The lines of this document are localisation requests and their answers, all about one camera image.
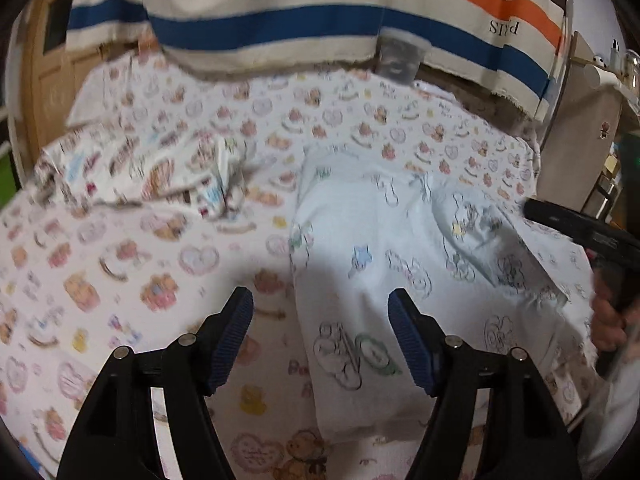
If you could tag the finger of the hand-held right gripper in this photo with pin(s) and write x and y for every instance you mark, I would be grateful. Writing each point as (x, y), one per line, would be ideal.
(555, 217)

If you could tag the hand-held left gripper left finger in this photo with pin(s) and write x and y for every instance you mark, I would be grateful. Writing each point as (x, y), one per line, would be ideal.
(230, 345)

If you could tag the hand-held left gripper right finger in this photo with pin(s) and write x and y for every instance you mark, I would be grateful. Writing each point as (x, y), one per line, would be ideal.
(412, 345)

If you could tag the white printed pants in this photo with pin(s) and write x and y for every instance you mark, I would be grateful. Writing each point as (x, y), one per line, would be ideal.
(375, 240)

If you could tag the person's right forearm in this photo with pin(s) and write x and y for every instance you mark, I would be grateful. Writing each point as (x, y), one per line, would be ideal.
(610, 425)

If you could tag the person's right hand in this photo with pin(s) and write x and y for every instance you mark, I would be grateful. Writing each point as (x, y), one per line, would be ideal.
(607, 325)

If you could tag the beige wooden shelf unit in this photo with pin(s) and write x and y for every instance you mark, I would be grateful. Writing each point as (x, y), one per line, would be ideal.
(580, 125)

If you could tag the bear print blanket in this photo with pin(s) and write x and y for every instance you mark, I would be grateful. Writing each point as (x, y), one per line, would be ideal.
(125, 270)

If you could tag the colourful printed baby garment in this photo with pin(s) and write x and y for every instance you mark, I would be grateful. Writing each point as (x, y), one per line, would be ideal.
(150, 170)

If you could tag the clear plastic cup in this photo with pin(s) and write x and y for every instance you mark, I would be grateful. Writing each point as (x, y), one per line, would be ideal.
(400, 55)

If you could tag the wooden door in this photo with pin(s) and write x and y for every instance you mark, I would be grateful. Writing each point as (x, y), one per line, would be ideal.
(40, 85)

